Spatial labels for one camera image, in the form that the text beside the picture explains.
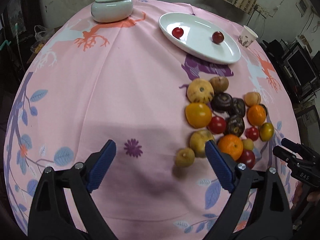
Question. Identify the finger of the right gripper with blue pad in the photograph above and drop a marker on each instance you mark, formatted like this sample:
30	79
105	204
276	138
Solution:
294	147
285	155

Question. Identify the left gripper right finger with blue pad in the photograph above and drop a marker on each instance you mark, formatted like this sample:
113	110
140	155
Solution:
222	164

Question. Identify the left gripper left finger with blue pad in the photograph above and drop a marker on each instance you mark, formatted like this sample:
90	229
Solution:
98	164

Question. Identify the green yellow tomato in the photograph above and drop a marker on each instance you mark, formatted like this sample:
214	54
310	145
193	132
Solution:
266	131

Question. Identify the dark red plum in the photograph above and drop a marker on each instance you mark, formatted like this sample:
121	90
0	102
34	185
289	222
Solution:
248	158

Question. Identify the small orange mandarin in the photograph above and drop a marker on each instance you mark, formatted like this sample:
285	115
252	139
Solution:
232	145

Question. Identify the tan longan fruit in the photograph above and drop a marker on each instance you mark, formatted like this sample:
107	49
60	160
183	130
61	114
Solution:
248	144

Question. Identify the small spotted pepino melon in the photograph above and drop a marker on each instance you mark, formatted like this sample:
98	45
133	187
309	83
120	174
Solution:
198	141

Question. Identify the small tan longan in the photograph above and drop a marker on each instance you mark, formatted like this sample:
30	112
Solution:
184	157

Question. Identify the large orange mandarin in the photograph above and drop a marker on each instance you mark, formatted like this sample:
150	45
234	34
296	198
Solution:
256	115

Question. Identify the small red cherry tomato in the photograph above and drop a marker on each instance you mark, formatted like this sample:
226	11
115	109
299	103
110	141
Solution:
217	125

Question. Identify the striped pepino melon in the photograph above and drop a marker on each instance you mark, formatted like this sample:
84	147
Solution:
252	98

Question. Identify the orange yellow tomato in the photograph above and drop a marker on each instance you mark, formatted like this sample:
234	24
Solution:
198	115

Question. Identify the brown round fruit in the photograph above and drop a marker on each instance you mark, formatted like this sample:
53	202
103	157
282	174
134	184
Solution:
219	84

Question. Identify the hidden red cherry tomato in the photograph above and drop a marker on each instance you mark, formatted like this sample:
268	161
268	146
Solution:
218	37

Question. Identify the black monitor on shelf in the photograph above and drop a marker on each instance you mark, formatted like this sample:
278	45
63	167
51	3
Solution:
299	63

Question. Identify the pink patterned tablecloth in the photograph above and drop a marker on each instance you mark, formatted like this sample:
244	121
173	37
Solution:
126	82

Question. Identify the white paper cup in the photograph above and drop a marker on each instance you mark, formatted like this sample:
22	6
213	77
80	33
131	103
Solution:
247	36

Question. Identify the white oval plate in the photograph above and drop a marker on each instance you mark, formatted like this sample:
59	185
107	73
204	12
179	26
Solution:
197	38

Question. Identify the pale green lidded jar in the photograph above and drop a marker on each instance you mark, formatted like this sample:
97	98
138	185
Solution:
108	11

